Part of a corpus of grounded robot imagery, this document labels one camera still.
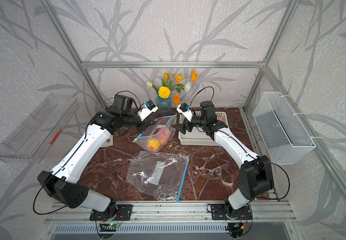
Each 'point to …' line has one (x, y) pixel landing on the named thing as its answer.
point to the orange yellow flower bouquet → (176, 82)
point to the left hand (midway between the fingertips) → (154, 121)
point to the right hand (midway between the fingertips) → (177, 117)
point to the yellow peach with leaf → (153, 145)
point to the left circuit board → (110, 227)
